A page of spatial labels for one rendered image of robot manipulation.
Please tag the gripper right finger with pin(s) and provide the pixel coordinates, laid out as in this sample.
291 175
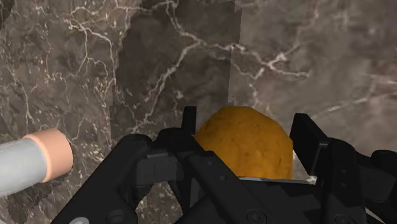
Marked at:
335 167

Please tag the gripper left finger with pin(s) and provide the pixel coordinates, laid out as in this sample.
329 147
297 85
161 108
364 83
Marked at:
161 161

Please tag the grey cylinder with peach cap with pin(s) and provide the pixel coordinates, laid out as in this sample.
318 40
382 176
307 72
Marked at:
34 161

